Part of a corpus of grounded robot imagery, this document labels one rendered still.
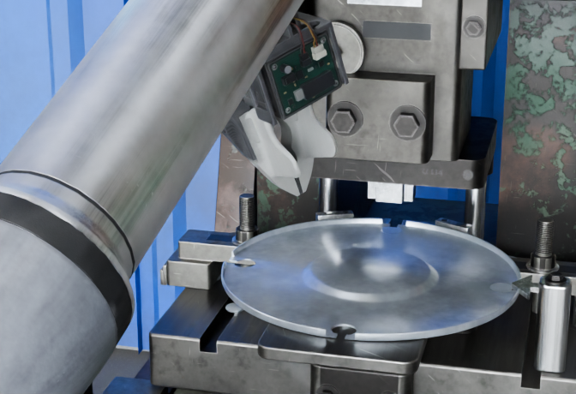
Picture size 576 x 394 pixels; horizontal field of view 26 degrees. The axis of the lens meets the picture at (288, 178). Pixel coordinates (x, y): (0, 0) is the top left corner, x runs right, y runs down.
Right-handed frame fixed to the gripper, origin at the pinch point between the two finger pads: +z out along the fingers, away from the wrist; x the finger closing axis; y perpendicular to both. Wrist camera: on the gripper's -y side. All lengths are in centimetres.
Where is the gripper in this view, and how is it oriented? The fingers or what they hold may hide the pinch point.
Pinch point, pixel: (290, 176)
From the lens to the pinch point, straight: 101.4
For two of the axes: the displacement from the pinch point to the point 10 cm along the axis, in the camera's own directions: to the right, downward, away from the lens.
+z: 2.7, 8.4, 4.7
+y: 5.5, 2.6, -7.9
